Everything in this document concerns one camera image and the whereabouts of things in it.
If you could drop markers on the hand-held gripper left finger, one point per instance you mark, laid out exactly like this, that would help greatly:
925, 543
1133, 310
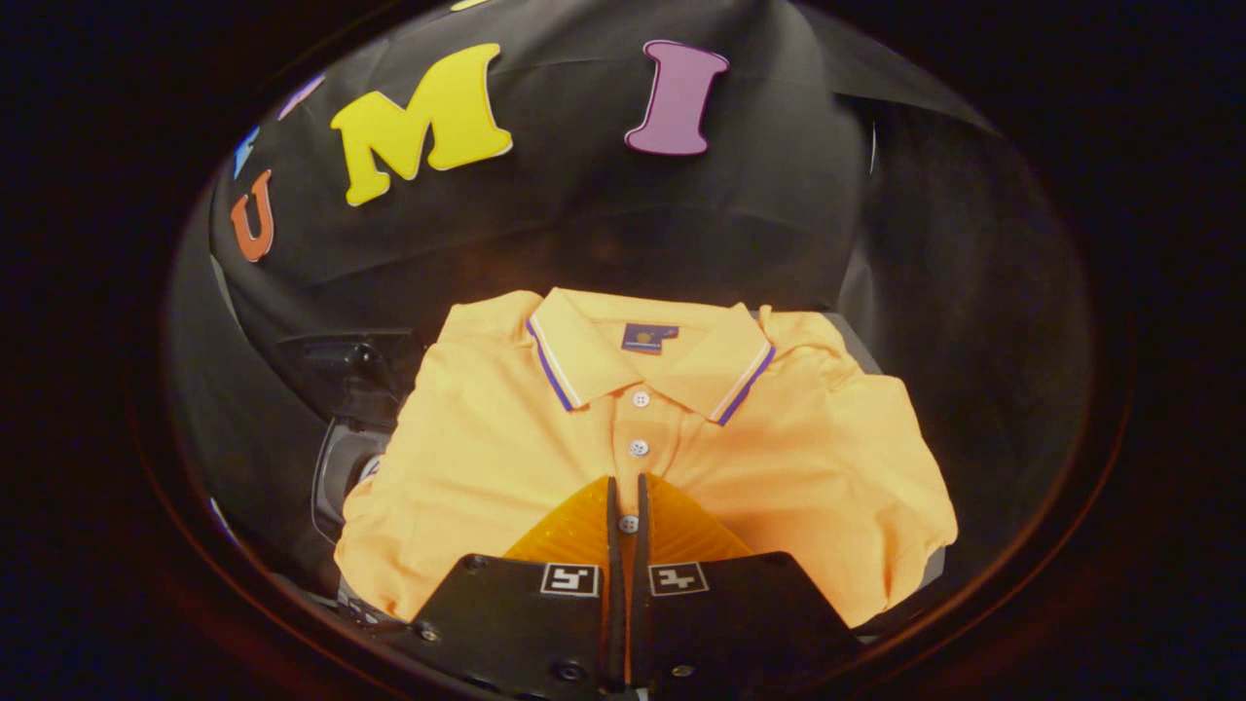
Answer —
613, 584

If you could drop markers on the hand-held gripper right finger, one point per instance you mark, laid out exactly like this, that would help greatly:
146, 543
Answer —
640, 584

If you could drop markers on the orange polo shirt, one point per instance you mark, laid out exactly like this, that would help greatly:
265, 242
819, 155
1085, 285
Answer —
487, 438

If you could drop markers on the dark glass washing machine lid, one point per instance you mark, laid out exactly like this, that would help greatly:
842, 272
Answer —
341, 365

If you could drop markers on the black backdrop cloth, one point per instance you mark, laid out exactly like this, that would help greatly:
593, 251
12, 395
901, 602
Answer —
584, 214

